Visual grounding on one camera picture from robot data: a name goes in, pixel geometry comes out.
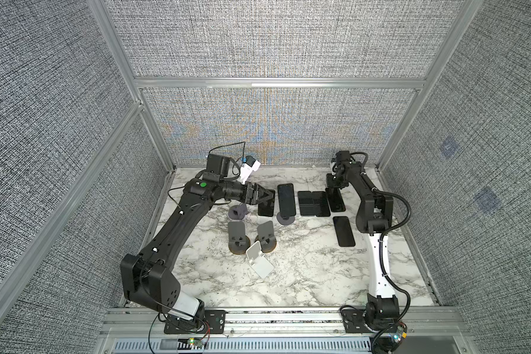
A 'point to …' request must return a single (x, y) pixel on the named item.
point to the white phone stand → (258, 261)
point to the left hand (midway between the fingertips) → (266, 194)
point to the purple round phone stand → (285, 222)
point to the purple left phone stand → (237, 212)
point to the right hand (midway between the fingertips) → (333, 183)
